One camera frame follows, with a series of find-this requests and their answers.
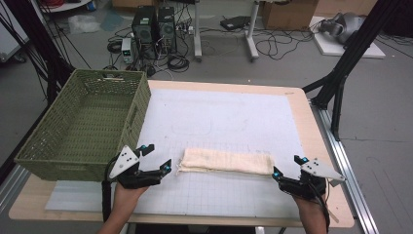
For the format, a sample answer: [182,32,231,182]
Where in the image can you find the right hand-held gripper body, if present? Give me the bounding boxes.
[289,157,347,201]

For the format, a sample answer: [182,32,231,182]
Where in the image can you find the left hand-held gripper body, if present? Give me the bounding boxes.
[108,144,154,190]

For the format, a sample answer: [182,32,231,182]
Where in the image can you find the green woven basket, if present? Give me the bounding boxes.
[14,68,152,182]

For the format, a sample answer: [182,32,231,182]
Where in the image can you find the cream cloth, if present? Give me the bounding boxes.
[176,147,276,176]

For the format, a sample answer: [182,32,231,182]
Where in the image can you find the person's right hand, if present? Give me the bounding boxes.
[292,194,326,214]

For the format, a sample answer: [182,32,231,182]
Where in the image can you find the person's left hand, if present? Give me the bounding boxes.
[113,182,150,213]

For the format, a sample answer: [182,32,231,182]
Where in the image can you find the white grid mat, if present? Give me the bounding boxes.
[44,88,306,219]

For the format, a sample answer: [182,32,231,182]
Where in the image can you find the grey bench power supply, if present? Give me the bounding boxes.
[120,37,135,64]

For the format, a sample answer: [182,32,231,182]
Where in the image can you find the white floor board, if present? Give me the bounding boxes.
[309,16,387,59]

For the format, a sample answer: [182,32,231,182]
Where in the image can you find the large black computer tower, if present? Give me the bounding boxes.
[131,5,160,60]

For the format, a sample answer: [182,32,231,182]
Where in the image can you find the slim black computer tower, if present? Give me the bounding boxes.
[157,6,178,55]

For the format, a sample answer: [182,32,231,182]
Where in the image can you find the white table leg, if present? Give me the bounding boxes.
[244,0,261,62]
[192,0,204,62]

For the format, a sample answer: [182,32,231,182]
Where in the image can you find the clear plastic bag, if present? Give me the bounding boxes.
[67,14,102,35]

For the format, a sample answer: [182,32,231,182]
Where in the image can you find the grey rounded machine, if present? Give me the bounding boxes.
[318,12,366,45]

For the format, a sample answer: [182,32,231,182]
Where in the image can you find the brown cardboard box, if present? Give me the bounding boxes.
[260,0,319,31]

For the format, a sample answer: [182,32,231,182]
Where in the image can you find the flat black device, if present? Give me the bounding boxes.
[219,15,252,31]

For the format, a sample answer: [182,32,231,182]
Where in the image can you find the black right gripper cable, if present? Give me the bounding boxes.
[310,179,333,232]

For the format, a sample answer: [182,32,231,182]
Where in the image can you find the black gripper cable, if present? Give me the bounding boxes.
[310,179,333,232]
[101,155,122,223]

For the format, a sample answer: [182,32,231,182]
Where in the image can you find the aluminium floor rail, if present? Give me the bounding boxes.
[309,99,380,234]

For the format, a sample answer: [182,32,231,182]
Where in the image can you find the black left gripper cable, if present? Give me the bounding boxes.
[101,155,122,223]

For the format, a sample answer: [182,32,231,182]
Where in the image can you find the coiled black cable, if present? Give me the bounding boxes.
[167,54,191,73]

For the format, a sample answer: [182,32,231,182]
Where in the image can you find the loose black floor cables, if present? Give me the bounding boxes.
[254,26,316,61]

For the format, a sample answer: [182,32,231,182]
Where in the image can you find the black metal stand with cables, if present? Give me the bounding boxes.
[0,0,76,105]

